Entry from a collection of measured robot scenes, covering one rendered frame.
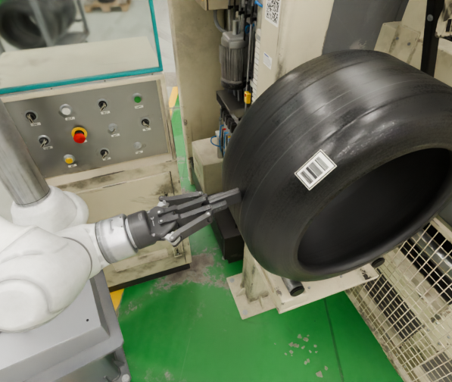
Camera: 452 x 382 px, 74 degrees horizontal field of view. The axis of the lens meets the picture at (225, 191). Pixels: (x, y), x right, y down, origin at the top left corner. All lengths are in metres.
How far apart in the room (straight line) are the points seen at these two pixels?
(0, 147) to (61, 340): 0.57
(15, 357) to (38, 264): 0.68
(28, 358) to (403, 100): 1.12
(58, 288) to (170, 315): 1.43
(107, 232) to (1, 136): 0.44
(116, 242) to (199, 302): 1.31
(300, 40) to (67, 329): 1.05
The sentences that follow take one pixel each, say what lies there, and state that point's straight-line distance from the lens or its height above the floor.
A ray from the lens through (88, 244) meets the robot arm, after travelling 0.61.
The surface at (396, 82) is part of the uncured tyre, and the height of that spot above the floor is 1.47.
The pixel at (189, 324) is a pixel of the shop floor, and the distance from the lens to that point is 1.84.
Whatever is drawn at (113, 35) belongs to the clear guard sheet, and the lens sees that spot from 1.08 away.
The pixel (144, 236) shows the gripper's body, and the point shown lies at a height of 1.23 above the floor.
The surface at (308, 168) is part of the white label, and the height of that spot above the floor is 1.37.
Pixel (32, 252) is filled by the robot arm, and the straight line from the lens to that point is 0.50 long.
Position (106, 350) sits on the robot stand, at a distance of 1.17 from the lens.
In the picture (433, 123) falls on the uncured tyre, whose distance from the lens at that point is 0.63.
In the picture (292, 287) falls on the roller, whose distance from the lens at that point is 0.91.
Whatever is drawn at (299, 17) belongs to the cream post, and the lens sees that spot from 0.82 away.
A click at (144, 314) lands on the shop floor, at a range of 1.91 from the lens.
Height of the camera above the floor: 1.71
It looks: 45 degrees down
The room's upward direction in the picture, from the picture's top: straight up
